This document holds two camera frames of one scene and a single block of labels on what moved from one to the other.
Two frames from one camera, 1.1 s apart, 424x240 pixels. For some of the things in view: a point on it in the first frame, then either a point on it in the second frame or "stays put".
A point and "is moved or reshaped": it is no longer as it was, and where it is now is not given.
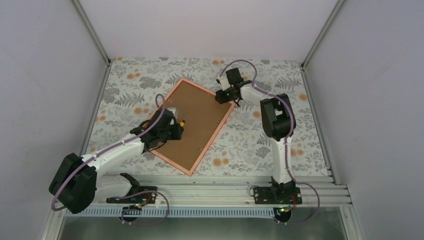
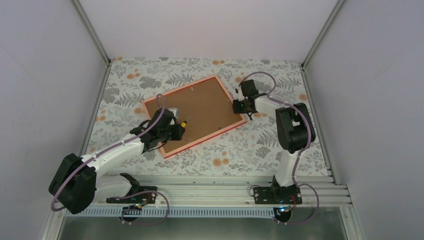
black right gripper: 222,99 to 237,110
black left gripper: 177,136 stays put
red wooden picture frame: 204,120 is moved or reshaped
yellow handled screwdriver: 182,123 stays put
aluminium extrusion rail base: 222,191 stays put
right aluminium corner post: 336,6 stays put
